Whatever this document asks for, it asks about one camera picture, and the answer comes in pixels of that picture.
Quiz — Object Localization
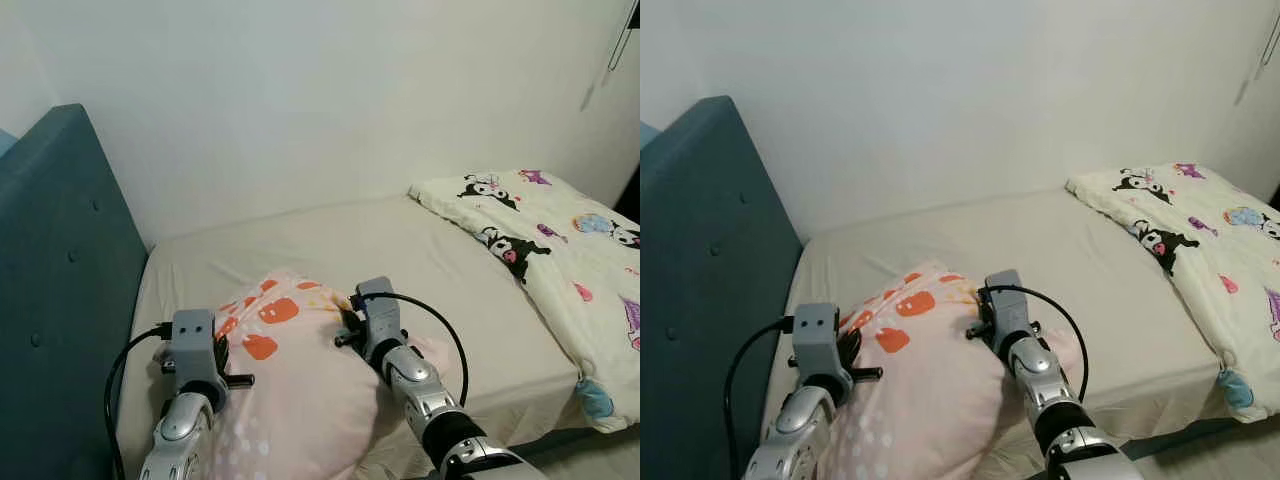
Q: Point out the pink patterned pillow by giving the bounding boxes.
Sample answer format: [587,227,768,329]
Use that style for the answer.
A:
[160,268,457,480]
[815,260,1087,480]

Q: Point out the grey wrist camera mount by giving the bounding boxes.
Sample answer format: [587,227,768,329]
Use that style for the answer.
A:
[791,302,842,381]
[984,269,1032,338]
[354,277,402,347]
[169,309,224,388]

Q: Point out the cream cartoon print blanket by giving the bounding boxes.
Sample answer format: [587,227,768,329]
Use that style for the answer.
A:
[1065,161,1280,413]
[408,168,641,434]

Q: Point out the mattress with beige sheet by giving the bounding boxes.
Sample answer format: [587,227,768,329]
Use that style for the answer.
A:
[760,187,1280,480]
[115,194,641,480]

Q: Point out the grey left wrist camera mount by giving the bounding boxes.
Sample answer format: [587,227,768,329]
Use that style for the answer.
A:
[169,309,224,388]
[791,302,842,381]

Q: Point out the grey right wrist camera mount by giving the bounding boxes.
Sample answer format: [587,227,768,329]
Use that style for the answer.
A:
[984,269,1032,338]
[354,277,402,347]

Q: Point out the blue fabric headboard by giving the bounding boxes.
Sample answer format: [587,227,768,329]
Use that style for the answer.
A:
[0,104,150,480]
[640,96,805,480]

